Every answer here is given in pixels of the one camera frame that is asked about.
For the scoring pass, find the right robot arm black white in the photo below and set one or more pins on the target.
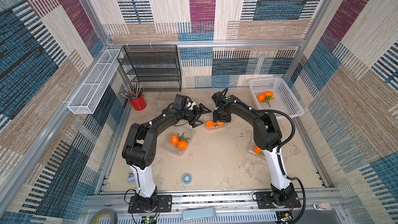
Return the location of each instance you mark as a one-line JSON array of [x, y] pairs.
[[286, 191]]

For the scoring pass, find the light blue flat case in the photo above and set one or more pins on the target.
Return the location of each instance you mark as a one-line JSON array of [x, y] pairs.
[[198, 214]]

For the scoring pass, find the black wire shelf rack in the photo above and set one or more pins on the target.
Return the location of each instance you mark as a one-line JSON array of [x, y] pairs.
[[156, 68]]

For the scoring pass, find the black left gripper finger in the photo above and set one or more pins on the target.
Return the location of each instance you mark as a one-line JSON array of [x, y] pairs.
[[195, 123], [203, 109]]

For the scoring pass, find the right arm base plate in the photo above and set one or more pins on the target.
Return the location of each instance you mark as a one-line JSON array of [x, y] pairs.
[[271, 200]]

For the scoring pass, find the clear clamshell container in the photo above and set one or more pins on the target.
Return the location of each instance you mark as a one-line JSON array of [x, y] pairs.
[[206, 117], [163, 102], [184, 133], [250, 149]]

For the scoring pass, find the blue stapler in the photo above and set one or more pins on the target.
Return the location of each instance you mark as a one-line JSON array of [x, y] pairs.
[[131, 177]]

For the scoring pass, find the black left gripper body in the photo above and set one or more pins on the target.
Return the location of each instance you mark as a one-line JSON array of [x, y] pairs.
[[191, 115]]

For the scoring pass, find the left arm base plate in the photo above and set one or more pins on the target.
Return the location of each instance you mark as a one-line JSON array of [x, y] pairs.
[[161, 203]]

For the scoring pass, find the red cup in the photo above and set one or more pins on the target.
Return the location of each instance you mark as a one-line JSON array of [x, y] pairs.
[[138, 104]]

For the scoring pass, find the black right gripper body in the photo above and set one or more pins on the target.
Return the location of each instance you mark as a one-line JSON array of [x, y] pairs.
[[222, 115]]

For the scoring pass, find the white plastic perforated basket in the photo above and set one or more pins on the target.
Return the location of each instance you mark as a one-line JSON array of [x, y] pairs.
[[283, 100]]

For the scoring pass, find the blue tape roll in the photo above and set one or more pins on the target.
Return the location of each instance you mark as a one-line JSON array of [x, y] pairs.
[[187, 179]]

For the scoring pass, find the small pink white object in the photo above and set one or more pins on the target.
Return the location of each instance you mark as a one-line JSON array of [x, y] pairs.
[[322, 207]]

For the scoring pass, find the orange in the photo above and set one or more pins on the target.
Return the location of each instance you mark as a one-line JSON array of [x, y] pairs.
[[261, 97], [269, 94]]

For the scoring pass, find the white wire mesh wall tray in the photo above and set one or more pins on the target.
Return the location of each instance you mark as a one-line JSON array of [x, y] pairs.
[[89, 94]]

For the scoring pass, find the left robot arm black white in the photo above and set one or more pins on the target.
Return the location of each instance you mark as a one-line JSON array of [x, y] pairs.
[[140, 146]]

